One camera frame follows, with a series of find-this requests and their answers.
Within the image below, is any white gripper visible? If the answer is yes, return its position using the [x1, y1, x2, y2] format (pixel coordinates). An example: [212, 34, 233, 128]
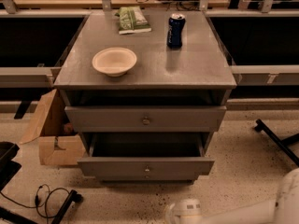
[164, 199, 203, 224]

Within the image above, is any grey drawer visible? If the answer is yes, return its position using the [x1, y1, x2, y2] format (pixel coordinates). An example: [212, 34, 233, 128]
[96, 175, 198, 182]
[78, 133, 214, 177]
[65, 105, 226, 133]

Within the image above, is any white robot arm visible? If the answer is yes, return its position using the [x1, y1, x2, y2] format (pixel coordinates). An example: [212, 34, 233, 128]
[164, 169, 299, 224]

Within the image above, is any grey bottom drawer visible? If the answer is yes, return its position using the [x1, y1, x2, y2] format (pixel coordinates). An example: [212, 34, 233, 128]
[96, 175, 198, 182]

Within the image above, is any grey top drawer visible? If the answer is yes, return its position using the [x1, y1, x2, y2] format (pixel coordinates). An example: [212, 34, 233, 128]
[65, 105, 226, 133]

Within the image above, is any grey drawer cabinet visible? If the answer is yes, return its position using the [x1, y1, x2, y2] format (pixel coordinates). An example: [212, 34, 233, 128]
[53, 9, 238, 183]

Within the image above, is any black stand leg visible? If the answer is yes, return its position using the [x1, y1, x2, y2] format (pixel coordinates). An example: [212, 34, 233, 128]
[51, 189, 83, 224]

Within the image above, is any brown cardboard box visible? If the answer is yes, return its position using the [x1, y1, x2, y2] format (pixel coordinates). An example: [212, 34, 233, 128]
[20, 90, 85, 166]

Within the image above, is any white paper bowl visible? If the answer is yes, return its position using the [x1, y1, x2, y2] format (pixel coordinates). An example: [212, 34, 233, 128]
[92, 48, 137, 77]

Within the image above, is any blue soda can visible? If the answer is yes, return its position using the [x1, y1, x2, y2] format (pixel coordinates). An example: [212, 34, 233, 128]
[166, 13, 186, 49]

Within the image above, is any green snack bag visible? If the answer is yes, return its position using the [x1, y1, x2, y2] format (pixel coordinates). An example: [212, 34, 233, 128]
[116, 7, 151, 35]

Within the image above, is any black cable on floor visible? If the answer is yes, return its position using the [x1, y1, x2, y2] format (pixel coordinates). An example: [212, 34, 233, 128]
[0, 184, 72, 219]

